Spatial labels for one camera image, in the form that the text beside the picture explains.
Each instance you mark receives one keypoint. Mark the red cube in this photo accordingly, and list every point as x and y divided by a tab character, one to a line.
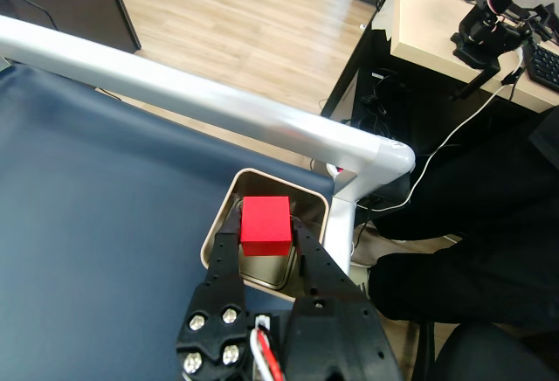
266	223

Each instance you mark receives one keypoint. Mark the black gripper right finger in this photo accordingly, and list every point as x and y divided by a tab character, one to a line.
336	333

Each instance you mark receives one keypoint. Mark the person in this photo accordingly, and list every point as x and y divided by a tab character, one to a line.
480	202

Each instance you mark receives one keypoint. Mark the black keyboard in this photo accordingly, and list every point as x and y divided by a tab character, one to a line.
543	66

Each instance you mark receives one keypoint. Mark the dark brown cabinet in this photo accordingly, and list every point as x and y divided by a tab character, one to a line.
74	1

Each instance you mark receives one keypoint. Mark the beige desk with black sides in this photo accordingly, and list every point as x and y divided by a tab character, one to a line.
419	18

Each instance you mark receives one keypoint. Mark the black office chair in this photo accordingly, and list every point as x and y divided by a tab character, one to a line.
480	355

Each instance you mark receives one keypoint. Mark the dark blue mat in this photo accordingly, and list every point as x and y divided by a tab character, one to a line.
87	180

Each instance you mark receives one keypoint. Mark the square metal tin container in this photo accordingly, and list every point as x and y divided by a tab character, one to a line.
266	269

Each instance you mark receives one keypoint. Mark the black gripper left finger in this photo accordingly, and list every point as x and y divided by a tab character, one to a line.
218	285

